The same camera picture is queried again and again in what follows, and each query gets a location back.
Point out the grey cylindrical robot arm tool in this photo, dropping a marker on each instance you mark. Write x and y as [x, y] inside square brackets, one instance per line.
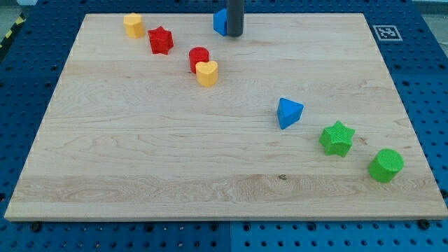
[235, 17]

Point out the blue triangle block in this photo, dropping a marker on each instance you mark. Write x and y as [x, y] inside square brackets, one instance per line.
[288, 112]

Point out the yellow heart block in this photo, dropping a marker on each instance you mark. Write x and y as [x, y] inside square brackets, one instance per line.
[207, 73]

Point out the wooden board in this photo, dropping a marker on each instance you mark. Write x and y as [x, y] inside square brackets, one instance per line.
[132, 136]

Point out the red cylinder block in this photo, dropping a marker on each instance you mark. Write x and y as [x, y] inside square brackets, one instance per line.
[197, 54]

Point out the red star block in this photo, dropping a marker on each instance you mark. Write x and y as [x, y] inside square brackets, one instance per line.
[161, 40]

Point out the blue cube block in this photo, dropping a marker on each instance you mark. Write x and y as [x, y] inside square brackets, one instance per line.
[220, 22]

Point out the green star block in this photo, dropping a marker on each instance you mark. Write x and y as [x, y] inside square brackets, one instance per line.
[337, 139]

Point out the yellow hexagon block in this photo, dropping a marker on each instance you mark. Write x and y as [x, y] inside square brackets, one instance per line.
[134, 27]

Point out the green cylinder block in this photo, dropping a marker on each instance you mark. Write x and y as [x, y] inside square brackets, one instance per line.
[386, 164]

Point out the white fiducial marker tag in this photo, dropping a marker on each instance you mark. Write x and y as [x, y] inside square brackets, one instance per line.
[386, 32]

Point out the black and yellow hazard tape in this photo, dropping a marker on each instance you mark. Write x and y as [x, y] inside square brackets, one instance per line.
[12, 33]

